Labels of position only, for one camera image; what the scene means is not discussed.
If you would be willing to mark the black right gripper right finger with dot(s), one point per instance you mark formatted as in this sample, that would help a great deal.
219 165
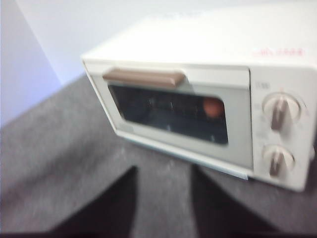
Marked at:
215 210

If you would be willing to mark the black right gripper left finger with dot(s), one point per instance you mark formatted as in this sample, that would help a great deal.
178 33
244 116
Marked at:
111 210

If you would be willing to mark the silver crumb tray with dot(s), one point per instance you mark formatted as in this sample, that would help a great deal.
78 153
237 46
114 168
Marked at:
235 174

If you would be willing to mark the beige oven knob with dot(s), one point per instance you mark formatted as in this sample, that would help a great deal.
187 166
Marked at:
280 111
277 161

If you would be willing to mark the cream toaster oven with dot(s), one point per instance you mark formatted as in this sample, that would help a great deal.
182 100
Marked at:
223 37

